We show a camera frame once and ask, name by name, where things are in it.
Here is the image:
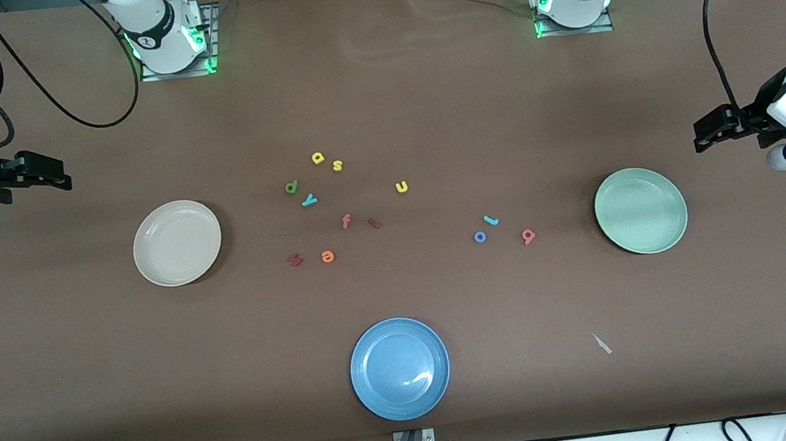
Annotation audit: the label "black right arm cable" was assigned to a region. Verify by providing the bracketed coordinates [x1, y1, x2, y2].
[0, 0, 148, 151]

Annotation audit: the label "green plate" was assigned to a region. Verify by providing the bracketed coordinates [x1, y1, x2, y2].
[589, 161, 693, 260]

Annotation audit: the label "blue plate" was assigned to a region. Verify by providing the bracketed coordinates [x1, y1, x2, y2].
[344, 311, 457, 427]

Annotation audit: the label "beige brown plate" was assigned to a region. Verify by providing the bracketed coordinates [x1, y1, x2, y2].
[127, 195, 228, 292]

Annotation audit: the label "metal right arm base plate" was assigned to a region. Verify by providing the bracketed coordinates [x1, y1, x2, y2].
[132, 1, 227, 84]

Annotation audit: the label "brown table cover sheet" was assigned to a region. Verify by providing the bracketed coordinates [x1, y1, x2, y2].
[0, 0, 786, 441]

